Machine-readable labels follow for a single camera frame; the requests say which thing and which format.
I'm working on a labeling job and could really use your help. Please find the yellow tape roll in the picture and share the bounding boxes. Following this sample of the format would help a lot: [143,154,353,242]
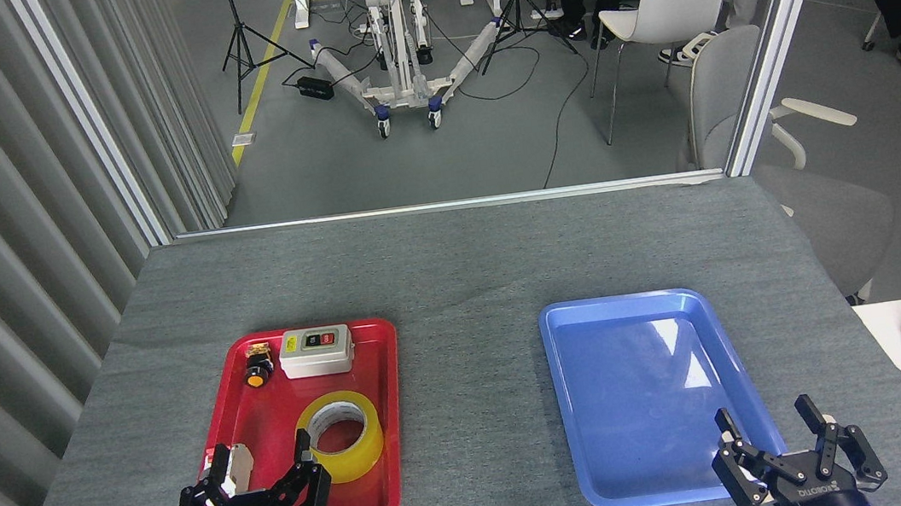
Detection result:
[290,387,390,489]

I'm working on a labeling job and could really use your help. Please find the white circuit breaker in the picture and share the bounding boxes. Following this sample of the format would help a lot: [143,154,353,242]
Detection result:
[198,441,259,501]

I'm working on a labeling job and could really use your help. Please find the red plastic tray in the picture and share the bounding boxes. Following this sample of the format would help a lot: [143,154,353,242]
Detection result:
[166,316,418,506]

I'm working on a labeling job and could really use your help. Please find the yellow push button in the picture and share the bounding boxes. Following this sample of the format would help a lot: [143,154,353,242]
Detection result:
[241,340,279,391]

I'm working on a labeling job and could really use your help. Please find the blue plastic tray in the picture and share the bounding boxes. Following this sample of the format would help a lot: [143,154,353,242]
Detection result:
[536,276,797,506]

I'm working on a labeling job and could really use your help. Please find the grey office chair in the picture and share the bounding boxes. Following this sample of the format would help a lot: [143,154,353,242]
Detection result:
[660,10,901,325]

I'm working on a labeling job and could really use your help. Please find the white wheeled stand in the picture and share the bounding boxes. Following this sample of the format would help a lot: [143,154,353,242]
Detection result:
[302,0,520,146]

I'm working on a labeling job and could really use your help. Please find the white two-button switch box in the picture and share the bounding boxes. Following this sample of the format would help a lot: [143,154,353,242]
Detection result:
[276,323,359,382]

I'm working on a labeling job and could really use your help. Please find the silver aluminium rail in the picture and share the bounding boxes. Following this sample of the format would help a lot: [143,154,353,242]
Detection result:
[173,165,730,247]

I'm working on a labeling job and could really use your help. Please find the silver aluminium post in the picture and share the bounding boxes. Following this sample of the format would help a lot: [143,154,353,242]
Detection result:
[11,0,175,261]
[703,0,869,179]

